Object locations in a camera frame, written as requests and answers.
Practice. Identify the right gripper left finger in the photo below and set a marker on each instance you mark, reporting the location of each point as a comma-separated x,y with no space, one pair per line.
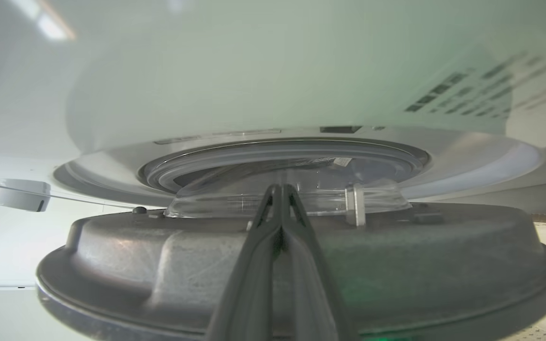
249,293

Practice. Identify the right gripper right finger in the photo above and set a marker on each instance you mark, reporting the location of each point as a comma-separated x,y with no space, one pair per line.
311,293

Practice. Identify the round washing machine door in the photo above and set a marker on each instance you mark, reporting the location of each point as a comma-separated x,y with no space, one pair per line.
443,265

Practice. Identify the white washing machine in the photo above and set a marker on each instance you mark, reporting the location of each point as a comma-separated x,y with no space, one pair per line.
263,71

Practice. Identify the white round puck device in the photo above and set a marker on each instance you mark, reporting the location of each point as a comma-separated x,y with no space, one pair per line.
19,195

